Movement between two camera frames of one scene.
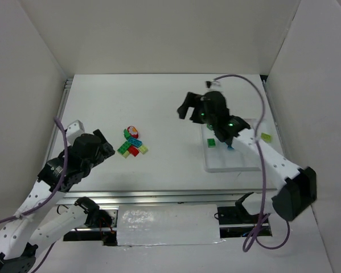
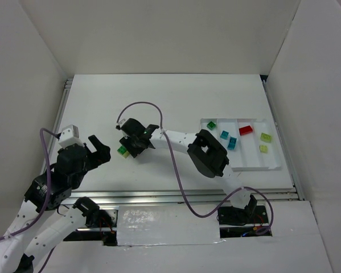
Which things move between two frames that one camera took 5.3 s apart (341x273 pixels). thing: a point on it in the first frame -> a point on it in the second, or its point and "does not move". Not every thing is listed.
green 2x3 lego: (123, 148) does not move
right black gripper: (197, 106) -> (130, 144)
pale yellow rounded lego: (267, 137) does not move
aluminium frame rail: (164, 197) does not move
